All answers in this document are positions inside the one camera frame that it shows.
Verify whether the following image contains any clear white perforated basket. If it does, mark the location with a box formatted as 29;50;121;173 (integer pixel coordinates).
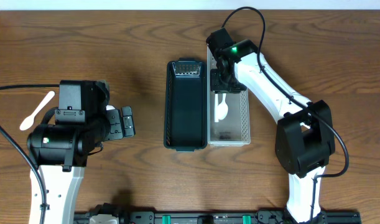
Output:
206;50;251;147

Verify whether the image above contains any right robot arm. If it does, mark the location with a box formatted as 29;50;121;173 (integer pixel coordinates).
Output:
206;27;335;223

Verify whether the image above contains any white spoon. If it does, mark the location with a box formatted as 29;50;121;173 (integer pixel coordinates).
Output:
216;93;228;121
19;91;55;131
214;93;219;123

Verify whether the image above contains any white fork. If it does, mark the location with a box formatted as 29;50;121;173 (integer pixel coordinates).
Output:
106;105;115;111

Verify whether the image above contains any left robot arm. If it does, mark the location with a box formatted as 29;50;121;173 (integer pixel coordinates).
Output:
27;106;135;223

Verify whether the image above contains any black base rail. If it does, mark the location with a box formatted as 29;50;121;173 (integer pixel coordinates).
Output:
73;203;362;224

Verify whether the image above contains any right black cable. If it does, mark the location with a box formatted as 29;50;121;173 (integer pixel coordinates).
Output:
221;6;350;223

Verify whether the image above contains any dark green plastic basket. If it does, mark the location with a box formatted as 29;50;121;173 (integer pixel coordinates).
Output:
164;58;208;152

